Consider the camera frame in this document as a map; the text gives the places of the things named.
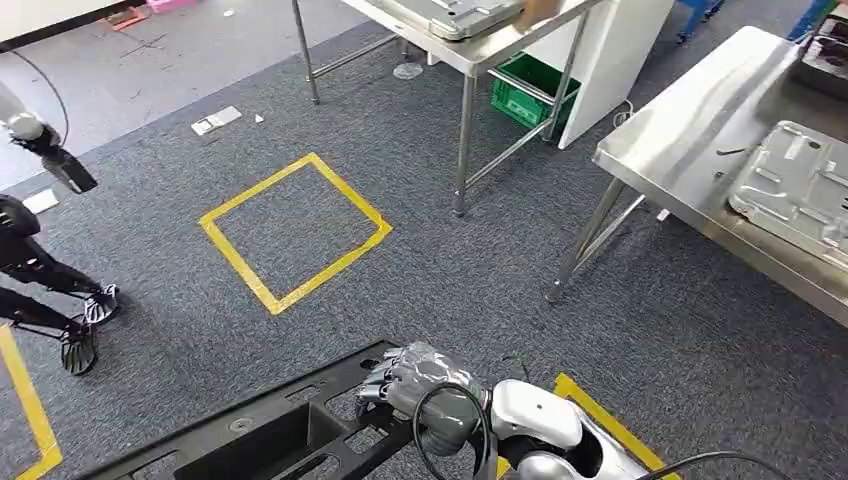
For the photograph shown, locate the dark left robot hand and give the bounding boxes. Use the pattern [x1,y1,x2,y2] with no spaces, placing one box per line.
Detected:
[40,144,99,195]

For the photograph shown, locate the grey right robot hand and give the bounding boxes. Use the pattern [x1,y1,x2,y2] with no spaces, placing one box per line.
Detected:
[356,341,493,458]

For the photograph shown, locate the black plastic tray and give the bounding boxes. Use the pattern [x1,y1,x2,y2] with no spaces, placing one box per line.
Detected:
[72,339,432,480]

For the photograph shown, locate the white floor plate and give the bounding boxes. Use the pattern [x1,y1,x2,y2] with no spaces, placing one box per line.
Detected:
[21,188,61,217]

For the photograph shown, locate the grey floor socket plate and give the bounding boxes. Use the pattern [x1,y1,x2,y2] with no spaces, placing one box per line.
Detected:
[190,105,244,138]

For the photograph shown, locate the red flat object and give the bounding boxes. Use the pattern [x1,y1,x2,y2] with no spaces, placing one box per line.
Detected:
[99,5,152,32]

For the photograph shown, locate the yellow floor tape square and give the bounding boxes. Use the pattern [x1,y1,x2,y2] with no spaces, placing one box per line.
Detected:
[198,152,393,317]

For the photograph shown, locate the yellow floor tape strip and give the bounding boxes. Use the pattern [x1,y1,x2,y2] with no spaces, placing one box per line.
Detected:
[0,324,64,480]
[496,372,684,480]

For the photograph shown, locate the green plastic crate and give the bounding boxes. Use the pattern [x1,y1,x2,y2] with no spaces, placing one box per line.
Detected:
[490,52,583,140]

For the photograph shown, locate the steel table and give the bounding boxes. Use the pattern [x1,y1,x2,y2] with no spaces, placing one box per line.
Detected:
[291,0,594,219]

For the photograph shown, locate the grey metal tray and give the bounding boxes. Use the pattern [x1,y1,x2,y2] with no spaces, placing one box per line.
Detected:
[380,0,528,42]

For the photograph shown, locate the steel bench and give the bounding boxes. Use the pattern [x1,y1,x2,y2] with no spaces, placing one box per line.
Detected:
[546,25,848,329]

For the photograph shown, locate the white cabinet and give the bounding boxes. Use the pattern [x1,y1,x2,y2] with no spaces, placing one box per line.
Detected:
[523,0,677,150]

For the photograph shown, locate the brown cardboard piece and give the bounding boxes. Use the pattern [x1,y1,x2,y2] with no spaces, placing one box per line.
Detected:
[513,0,564,34]

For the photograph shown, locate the stamped sheet metal part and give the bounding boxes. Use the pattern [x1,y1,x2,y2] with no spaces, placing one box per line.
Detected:
[727,120,848,274]

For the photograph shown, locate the blue metal legs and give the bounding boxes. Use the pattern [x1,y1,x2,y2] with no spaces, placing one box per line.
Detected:
[674,0,725,46]

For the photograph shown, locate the dark metal tray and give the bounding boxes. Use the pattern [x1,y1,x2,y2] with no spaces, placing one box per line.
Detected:
[788,16,848,104]

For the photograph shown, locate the black looped cable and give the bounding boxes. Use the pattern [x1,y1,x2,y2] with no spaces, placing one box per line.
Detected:
[411,382,499,480]

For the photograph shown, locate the blue rack post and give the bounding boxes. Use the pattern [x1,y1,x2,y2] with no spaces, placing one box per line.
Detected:
[786,0,839,42]

